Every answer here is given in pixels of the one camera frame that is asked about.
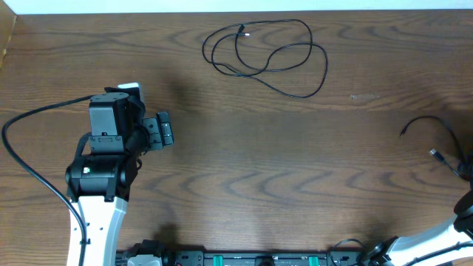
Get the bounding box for left camera cable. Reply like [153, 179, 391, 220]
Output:
[0, 95, 94, 266]

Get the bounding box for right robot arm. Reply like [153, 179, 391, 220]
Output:
[364, 191, 472, 265]

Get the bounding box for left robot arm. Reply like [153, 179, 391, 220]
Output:
[65, 86, 174, 265]

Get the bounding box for black cable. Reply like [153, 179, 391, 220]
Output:
[201, 18, 330, 100]
[399, 115, 472, 180]

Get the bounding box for cardboard panel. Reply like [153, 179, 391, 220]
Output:
[0, 0, 17, 67]

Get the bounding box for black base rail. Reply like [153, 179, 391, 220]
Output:
[116, 239, 473, 266]

